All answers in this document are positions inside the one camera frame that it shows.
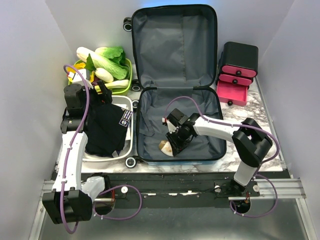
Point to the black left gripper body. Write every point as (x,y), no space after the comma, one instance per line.
(96,100)

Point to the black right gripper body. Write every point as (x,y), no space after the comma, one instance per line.
(178,139)

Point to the black garment with label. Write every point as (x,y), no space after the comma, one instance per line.
(106,130)

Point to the blue fish print suitcase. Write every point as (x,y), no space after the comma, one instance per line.
(175,54)

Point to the black bag with pink trim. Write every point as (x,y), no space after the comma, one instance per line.
(237,68)

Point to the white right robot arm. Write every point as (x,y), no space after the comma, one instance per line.
(250,140)

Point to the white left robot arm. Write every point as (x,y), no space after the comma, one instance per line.
(70,199)

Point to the green white leek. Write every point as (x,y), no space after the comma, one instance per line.
(118,84)

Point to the white rectangular tray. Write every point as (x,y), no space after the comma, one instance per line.
(95,159)

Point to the white radish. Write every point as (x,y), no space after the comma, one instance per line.
(104,75)

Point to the white napa cabbage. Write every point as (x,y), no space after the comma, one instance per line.
(94,61)

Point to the yellow flower cabbage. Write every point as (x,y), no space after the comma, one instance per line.
(80,66)

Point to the green vegetable basket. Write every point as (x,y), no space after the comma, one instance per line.
(122,92)

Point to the green leafy lettuce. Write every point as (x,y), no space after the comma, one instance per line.
(116,54)

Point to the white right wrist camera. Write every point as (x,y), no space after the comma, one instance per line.
(172,124)

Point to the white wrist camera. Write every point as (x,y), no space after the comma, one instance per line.
(172,124)
(74,77)

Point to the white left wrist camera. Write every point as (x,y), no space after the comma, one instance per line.
(74,77)

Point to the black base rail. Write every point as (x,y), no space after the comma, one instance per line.
(182,190)

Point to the aluminium frame rail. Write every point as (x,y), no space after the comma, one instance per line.
(278,210)

